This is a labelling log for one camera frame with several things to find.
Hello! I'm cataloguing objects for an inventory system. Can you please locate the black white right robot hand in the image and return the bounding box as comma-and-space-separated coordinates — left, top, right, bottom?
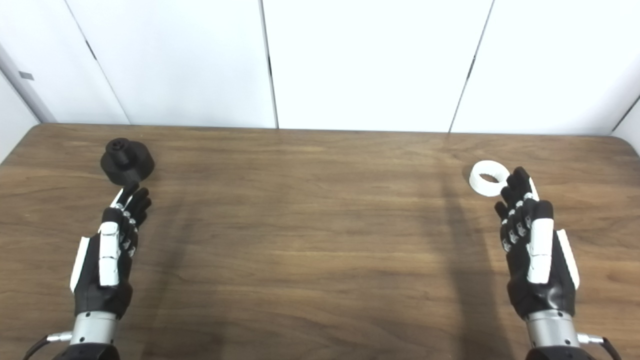
494, 166, 581, 321

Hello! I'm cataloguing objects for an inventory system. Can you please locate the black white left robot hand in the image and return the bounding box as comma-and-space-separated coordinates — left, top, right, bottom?
70, 181, 152, 321

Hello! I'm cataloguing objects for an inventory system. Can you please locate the white toothed ring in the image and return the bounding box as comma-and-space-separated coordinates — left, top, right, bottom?
469, 160, 511, 197

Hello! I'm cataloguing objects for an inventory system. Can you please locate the round black stepped part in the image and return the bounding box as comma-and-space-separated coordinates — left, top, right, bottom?
100, 138, 155, 187

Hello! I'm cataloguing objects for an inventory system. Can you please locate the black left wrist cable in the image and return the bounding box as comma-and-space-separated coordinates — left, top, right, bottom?
22, 331, 74, 360

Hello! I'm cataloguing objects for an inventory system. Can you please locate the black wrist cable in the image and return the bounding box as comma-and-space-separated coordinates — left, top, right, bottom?
22, 331, 74, 360
577, 332, 623, 360

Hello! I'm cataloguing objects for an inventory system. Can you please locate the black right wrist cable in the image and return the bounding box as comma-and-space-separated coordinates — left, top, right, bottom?
577, 332, 623, 360

